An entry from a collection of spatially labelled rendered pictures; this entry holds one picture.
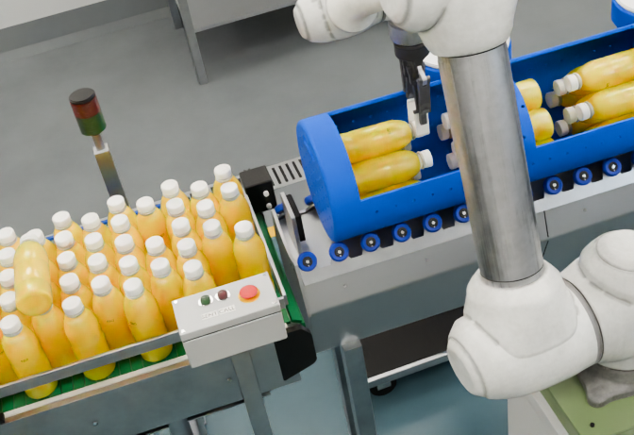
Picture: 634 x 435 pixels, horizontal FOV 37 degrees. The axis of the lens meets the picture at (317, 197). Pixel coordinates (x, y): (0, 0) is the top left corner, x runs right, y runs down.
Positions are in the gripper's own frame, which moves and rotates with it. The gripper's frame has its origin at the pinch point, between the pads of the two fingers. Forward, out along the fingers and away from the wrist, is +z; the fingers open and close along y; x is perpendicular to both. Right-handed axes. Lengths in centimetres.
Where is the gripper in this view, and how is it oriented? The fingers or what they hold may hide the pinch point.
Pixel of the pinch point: (418, 117)
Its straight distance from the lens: 210.0
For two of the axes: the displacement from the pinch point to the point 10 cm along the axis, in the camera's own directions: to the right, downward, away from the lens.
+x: -9.5, 2.8, -1.3
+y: -2.8, -5.8, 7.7
